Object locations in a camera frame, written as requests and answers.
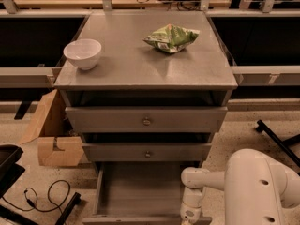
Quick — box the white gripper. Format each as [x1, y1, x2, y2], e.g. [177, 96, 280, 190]
[180, 202, 202, 225]

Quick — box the grey bottom drawer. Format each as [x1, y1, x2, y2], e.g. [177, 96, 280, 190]
[82, 161, 213, 225]

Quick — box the grey drawer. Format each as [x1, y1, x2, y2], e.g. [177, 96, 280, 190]
[82, 142, 211, 161]
[66, 107, 227, 133]
[82, 161, 213, 225]

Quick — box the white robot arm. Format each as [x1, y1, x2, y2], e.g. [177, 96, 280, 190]
[180, 149, 300, 225]

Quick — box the grey middle drawer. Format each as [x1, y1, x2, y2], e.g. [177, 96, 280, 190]
[82, 142, 211, 161]

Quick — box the grey top drawer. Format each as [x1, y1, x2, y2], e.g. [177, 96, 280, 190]
[66, 107, 227, 133]

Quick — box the black stand leg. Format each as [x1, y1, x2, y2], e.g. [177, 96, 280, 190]
[255, 120, 300, 174]

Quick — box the cardboard box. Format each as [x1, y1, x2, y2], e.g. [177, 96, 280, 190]
[20, 89, 83, 167]

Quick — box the green chip bag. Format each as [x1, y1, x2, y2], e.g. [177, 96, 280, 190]
[143, 24, 200, 53]

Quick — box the black chair base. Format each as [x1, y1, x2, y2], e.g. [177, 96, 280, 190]
[0, 144, 81, 225]

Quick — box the white bowl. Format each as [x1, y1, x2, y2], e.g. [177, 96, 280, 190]
[63, 38, 102, 70]

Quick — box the black cable on floor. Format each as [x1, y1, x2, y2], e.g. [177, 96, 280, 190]
[2, 179, 72, 213]

